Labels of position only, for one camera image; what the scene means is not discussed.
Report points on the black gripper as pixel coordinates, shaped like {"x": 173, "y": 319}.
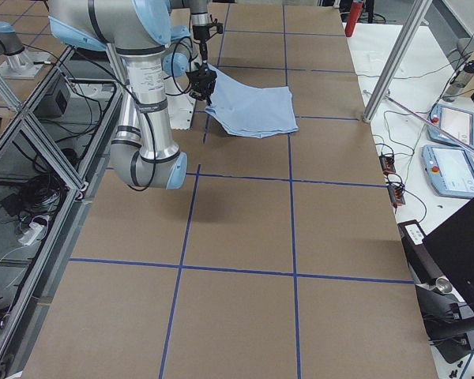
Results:
{"x": 202, "y": 40}
{"x": 201, "y": 80}

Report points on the light blue t-shirt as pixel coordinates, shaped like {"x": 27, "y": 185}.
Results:
{"x": 246, "y": 111}

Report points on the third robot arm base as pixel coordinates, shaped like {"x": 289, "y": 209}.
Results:
{"x": 20, "y": 63}

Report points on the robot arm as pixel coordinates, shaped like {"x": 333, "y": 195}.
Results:
{"x": 153, "y": 39}
{"x": 201, "y": 23}

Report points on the grey electronics box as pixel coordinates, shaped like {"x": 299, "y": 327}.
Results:
{"x": 55, "y": 100}

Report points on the red cylinder tube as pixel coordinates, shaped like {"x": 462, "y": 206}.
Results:
{"x": 353, "y": 17}

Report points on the far orange terminal block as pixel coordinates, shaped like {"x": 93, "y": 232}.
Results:
{"x": 387, "y": 164}

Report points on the orange terminal block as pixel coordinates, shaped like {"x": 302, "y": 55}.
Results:
{"x": 396, "y": 195}
{"x": 387, "y": 164}

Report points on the white power strip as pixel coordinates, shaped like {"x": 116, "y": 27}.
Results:
{"x": 33, "y": 232}

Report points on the near orange terminal block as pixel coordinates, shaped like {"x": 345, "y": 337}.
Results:
{"x": 396, "y": 195}

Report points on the far teach pendant tablet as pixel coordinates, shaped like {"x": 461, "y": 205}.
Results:
{"x": 457, "y": 122}

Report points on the teach pendant tablet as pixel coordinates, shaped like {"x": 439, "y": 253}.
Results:
{"x": 457, "y": 122}
{"x": 450, "y": 171}

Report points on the near teach pendant tablet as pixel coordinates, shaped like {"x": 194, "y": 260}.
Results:
{"x": 450, "y": 171}

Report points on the black box white label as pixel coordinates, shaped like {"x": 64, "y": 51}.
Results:
{"x": 420, "y": 261}

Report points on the black monitor with stand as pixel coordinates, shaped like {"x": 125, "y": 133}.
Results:
{"x": 450, "y": 326}

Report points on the aluminium frame rack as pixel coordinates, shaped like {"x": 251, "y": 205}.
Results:
{"x": 49, "y": 171}

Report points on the aluminium frame post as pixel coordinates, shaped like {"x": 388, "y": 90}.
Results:
{"x": 404, "y": 39}

